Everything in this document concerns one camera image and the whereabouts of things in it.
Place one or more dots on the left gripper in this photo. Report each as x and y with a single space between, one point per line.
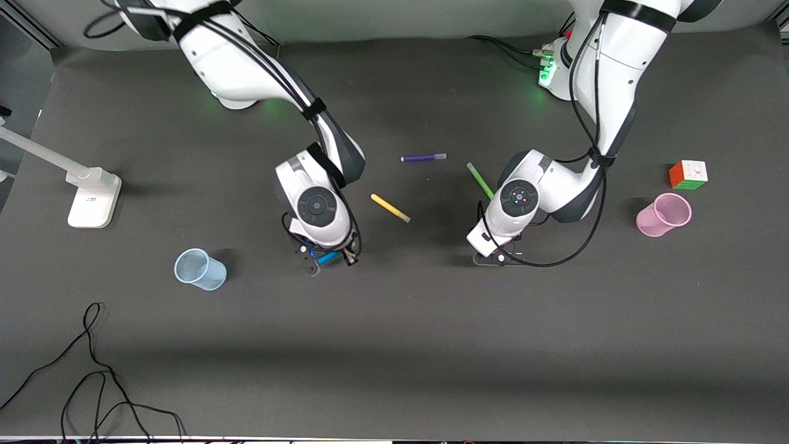
518 237

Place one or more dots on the green marker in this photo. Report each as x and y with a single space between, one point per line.
478 177

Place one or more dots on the white camera stand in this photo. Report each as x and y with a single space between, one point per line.
92 203

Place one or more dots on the blue plastic cup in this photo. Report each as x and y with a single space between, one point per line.
209 277

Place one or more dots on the purple marker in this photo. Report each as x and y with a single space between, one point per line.
422 158

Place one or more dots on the grey metal frame rail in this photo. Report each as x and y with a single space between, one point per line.
34 28

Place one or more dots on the multicolour puzzle cube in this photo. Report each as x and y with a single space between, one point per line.
689 174

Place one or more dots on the pink plastic cup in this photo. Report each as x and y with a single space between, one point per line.
653 222

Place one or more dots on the blue marker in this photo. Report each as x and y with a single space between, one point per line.
330 258

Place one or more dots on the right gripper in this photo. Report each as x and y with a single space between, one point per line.
350 256

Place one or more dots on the yellow marker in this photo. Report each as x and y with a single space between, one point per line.
388 206

